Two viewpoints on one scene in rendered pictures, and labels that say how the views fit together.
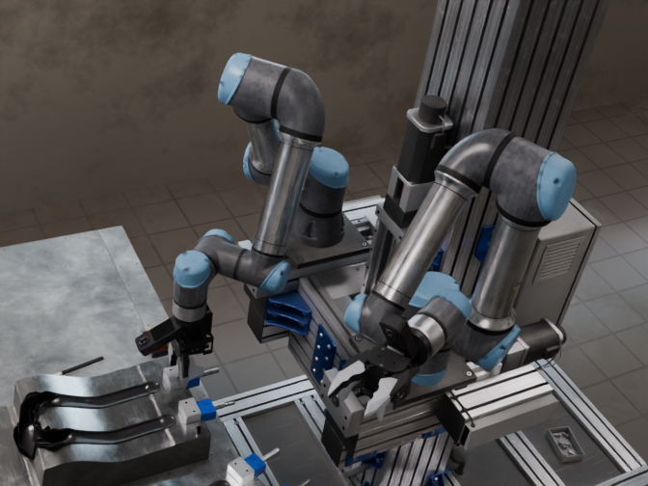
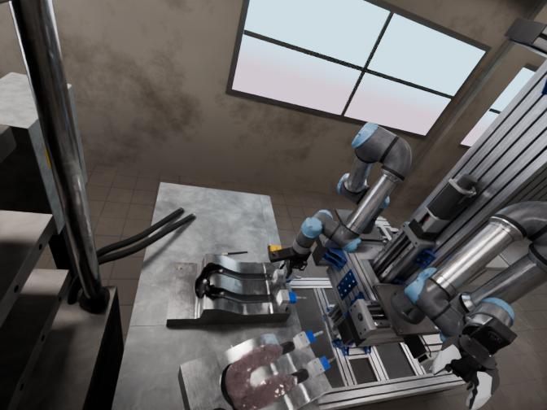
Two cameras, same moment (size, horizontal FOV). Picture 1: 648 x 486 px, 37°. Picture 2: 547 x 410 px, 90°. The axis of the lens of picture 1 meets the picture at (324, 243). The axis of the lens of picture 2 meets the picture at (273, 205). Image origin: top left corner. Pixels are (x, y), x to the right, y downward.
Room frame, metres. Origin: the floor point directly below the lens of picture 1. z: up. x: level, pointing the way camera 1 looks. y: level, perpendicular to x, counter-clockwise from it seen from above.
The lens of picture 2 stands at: (0.70, 0.31, 1.92)
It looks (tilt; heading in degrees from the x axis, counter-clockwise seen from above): 38 degrees down; 9
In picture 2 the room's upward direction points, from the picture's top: 22 degrees clockwise
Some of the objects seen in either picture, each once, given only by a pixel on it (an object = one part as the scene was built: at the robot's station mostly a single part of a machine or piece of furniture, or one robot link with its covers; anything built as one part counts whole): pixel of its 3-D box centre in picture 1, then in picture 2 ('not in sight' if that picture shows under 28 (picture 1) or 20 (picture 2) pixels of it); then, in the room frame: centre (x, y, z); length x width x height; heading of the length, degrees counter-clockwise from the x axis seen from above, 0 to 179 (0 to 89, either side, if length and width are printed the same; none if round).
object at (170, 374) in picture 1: (192, 376); (288, 276); (1.56, 0.25, 0.89); 0.13 x 0.05 x 0.05; 123
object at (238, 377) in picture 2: not in sight; (263, 373); (1.13, 0.19, 0.90); 0.26 x 0.18 x 0.08; 140
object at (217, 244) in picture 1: (217, 256); (323, 224); (1.65, 0.23, 1.21); 0.11 x 0.11 x 0.08; 77
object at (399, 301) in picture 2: not in sight; (413, 301); (1.61, -0.25, 1.09); 0.15 x 0.15 x 0.10
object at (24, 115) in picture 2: not in sight; (65, 259); (1.17, 1.16, 0.74); 0.30 x 0.22 x 1.47; 33
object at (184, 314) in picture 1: (188, 305); (301, 244); (1.55, 0.27, 1.13); 0.08 x 0.08 x 0.05
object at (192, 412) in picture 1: (208, 409); (292, 298); (1.47, 0.19, 0.89); 0.13 x 0.05 x 0.05; 123
